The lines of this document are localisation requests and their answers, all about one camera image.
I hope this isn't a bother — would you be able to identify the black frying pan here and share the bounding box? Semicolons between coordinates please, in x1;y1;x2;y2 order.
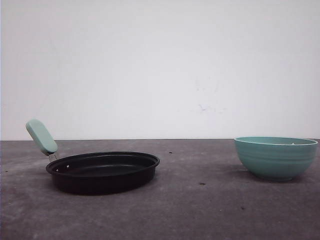
25;119;160;195

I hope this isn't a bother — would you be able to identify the teal ceramic bowl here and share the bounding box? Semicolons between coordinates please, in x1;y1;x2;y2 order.
234;136;318;182

